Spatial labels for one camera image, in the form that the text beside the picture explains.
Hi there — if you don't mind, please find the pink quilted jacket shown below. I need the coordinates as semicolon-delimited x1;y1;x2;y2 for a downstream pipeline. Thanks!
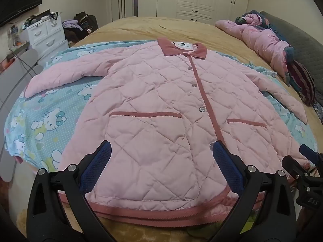
24;37;313;228

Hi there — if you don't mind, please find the grey headboard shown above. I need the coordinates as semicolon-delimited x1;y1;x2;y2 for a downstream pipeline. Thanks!
260;10;323;106

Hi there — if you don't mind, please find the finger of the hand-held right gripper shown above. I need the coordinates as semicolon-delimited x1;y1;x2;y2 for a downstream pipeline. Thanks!
281;155;311;182
299;144;323;167

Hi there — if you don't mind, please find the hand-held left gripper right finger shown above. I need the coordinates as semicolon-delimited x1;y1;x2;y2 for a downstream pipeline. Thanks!
209;140;297;242

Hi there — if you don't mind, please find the white drawer chest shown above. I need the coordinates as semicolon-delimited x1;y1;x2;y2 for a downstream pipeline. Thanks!
20;13;70;61

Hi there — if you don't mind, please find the black bag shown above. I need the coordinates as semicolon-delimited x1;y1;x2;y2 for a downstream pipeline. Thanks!
73;12;98;35

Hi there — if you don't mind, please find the bed with tan cover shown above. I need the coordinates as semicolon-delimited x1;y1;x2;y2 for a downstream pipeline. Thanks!
7;16;323;242

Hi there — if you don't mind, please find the purple garment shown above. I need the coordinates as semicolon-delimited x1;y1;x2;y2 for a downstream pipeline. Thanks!
62;19;84;31

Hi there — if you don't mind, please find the pink comforter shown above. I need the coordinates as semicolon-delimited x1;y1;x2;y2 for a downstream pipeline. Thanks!
214;11;296;81

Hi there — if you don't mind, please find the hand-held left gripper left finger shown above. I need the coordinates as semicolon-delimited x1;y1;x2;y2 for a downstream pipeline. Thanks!
26;140;119;242

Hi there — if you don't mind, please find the cartoon cat printed sheet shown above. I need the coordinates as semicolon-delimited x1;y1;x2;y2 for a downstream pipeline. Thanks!
5;40;319;178

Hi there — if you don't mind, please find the white door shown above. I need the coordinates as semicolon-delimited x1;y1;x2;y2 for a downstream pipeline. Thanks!
111;0;138;22

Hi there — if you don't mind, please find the dark striped pillow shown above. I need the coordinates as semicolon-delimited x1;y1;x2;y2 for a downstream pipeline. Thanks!
288;60;316;107

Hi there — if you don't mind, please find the white wardrobe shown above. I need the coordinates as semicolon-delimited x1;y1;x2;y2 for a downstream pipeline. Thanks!
137;0;256;26

